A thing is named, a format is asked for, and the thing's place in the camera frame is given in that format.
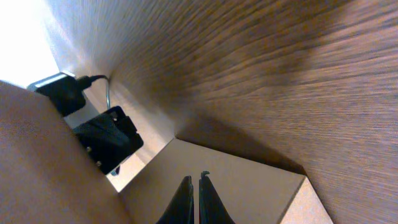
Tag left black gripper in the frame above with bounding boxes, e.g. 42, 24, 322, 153
73, 106, 144, 175

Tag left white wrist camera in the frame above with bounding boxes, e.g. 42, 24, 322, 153
27, 72, 86, 117

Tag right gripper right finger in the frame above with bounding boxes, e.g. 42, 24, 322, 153
199, 170, 235, 224

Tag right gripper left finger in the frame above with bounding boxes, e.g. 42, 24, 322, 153
157, 175, 194, 224

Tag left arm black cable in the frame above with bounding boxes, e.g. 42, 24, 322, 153
77, 74, 112, 110

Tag cardboard box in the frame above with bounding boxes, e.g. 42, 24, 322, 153
1, 83, 331, 223

